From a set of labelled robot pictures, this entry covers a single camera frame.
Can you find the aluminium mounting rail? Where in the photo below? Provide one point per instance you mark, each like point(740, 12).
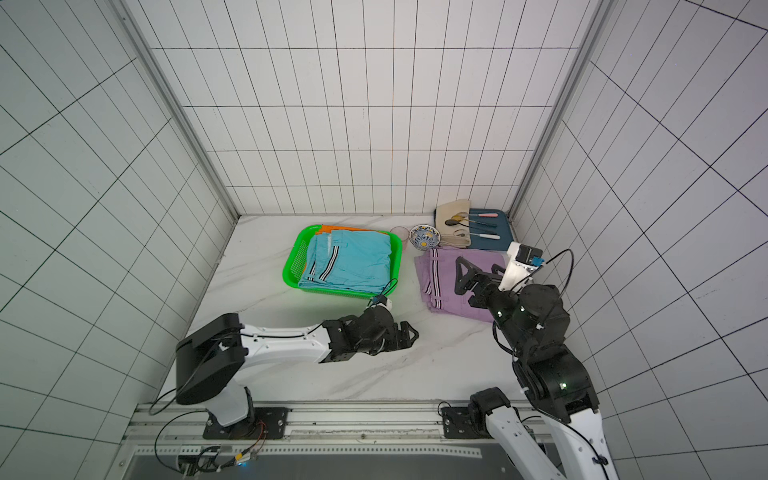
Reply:
point(399, 427)

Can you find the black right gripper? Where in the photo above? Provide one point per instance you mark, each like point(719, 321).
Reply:
point(483, 288)

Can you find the white handled utensil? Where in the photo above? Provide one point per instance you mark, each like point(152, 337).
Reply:
point(486, 236)

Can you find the dark teal tray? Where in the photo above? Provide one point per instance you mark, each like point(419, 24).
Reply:
point(498, 226)

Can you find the beige cutlery holder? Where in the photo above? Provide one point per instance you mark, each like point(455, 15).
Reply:
point(452, 236)

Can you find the black spoon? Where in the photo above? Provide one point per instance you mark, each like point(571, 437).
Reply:
point(451, 222)

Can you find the patterned ceramic bowl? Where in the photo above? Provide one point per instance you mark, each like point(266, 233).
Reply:
point(424, 237)

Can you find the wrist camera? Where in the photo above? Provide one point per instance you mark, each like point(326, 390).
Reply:
point(524, 262)
point(380, 301)

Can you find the teal striped pants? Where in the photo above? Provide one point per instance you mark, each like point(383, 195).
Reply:
point(351, 261)

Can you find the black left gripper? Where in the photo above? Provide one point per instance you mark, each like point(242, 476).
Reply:
point(395, 343)

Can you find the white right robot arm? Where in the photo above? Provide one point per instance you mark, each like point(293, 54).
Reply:
point(529, 323)

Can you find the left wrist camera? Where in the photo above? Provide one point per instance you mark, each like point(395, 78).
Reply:
point(380, 301)

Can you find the clear glass cup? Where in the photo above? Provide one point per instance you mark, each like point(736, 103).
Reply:
point(402, 233)

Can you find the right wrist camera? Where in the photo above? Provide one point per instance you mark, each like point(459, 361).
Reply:
point(524, 262)

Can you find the green plastic basket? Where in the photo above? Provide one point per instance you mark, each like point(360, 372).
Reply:
point(296, 262)

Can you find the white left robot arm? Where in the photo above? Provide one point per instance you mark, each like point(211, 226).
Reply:
point(208, 360)

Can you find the orange pants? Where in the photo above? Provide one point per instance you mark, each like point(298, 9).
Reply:
point(331, 228)

